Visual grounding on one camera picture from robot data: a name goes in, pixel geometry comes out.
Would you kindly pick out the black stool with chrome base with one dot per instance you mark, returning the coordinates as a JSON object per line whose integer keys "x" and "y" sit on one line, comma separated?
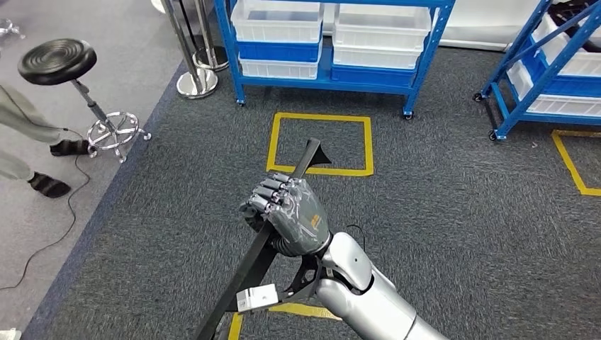
{"x": 56, "y": 61}

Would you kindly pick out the chrome stool base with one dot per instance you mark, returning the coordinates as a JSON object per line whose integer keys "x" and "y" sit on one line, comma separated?
{"x": 10, "y": 29}

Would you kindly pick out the person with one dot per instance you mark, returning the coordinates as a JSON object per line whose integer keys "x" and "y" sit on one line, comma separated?
{"x": 23, "y": 117}

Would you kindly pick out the white plastic bin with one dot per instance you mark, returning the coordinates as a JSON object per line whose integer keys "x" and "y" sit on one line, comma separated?
{"x": 277, "y": 70}
{"x": 375, "y": 58}
{"x": 380, "y": 33}
{"x": 577, "y": 61}
{"x": 277, "y": 28}
{"x": 554, "y": 104}

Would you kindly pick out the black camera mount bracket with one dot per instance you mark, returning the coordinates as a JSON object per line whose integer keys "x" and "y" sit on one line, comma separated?
{"x": 303, "y": 279}

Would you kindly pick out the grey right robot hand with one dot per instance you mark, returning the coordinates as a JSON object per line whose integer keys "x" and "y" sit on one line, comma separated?
{"x": 296, "y": 216}

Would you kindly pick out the blue metal shelf rack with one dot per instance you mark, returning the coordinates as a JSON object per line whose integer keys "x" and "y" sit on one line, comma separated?
{"x": 281, "y": 84}
{"x": 512, "y": 50}

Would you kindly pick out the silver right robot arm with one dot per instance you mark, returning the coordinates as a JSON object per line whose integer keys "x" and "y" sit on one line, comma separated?
{"x": 371, "y": 305}

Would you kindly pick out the black plastic plate holder part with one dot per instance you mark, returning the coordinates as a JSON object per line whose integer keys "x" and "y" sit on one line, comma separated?
{"x": 249, "y": 272}

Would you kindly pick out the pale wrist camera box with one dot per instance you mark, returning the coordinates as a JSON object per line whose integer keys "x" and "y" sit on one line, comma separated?
{"x": 257, "y": 298}

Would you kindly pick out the chrome stanchion post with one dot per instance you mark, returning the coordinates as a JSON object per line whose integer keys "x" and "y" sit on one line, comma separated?
{"x": 211, "y": 58}
{"x": 197, "y": 84}

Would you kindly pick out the black parts pile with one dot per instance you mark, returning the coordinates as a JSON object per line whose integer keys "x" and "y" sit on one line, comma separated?
{"x": 563, "y": 11}

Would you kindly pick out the yellow floor tape square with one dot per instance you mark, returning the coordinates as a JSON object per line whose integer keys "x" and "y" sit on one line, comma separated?
{"x": 272, "y": 141}
{"x": 568, "y": 164}

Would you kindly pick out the blue plastic bin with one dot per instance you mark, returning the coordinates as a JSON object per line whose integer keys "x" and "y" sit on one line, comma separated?
{"x": 375, "y": 76}
{"x": 277, "y": 51}
{"x": 558, "y": 87}

